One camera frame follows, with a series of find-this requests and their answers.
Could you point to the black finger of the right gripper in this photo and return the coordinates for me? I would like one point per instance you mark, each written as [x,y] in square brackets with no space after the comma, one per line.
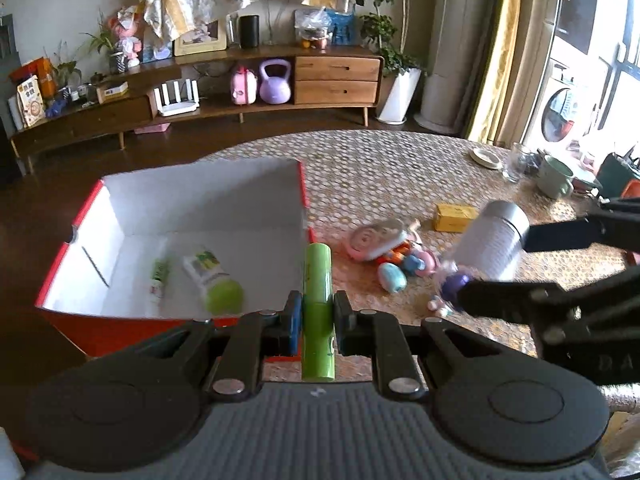
[613,230]

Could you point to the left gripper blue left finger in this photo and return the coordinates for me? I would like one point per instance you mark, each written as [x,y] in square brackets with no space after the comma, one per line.
[256,337]

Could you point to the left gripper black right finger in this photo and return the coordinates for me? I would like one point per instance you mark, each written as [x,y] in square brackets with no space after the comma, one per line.
[378,336]

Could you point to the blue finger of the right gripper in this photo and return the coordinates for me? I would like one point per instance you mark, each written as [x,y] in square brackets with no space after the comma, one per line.
[515,302]

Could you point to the light green cylinder stick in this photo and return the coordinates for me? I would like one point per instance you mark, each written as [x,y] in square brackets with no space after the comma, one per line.
[318,326]

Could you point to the white bottle with silver cap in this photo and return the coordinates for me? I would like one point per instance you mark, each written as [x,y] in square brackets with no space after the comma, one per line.
[490,247]

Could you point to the white bottle with green lid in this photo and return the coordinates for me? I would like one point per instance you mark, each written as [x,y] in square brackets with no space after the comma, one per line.
[220,293]

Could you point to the white tube with green cap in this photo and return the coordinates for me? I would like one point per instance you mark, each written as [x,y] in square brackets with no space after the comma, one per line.
[158,280]

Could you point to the green orange utensil holder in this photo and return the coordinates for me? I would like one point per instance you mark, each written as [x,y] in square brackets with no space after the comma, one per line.
[616,171]

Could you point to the light green ceramic mug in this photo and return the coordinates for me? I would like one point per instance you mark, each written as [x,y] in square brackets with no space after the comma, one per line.
[555,179]

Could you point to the small colourful toy pile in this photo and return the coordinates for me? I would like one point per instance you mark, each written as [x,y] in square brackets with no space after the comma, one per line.
[412,259]

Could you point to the clear drinking glass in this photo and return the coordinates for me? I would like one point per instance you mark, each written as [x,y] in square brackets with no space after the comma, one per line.
[516,164]

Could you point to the washing machine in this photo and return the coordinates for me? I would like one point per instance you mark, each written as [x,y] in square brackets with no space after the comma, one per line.
[561,111]

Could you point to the yellow small box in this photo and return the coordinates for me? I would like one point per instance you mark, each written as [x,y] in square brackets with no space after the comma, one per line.
[452,218]

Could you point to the red cardboard box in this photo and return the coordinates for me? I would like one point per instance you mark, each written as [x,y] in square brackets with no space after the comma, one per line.
[249,212]

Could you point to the white round coaster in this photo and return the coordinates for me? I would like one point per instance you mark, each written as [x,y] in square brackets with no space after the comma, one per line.
[486,158]

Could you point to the purple kettlebell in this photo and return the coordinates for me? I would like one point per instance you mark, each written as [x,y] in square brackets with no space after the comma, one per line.
[275,90]

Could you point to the white wifi router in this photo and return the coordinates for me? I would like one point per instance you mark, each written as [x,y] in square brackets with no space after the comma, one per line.
[182,98]

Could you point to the pink toy suitcase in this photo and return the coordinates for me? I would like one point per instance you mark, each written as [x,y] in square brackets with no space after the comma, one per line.
[243,86]

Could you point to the yellow curtain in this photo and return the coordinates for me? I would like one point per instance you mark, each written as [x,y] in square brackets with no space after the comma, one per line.
[498,54]

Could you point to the white standing air conditioner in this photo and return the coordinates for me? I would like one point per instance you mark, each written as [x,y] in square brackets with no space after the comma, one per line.
[458,34]

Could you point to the wooden tv sideboard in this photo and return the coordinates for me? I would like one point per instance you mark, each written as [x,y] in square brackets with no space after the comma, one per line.
[338,77]

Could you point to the blue patterned bag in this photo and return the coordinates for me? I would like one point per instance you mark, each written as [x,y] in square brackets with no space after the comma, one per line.
[343,28]

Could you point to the plastic bag with fruit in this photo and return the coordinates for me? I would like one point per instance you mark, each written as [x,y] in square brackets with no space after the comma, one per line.
[313,28]

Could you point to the black cylindrical speaker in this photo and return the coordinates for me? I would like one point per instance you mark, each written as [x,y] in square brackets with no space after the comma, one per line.
[249,31]

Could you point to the snack box with cartoon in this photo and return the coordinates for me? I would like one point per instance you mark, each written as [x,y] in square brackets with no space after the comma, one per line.
[30,101]

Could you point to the pink doll figure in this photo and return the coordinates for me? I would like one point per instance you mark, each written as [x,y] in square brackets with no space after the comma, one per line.
[125,24]

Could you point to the potted tree in white pot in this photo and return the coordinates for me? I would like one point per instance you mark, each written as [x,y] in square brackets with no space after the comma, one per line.
[385,31]

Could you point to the small potted green plant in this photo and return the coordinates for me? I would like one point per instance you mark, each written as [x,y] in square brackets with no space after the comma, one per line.
[105,40]

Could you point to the wooden picture frame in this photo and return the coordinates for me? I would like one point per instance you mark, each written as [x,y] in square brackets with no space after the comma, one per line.
[210,37]

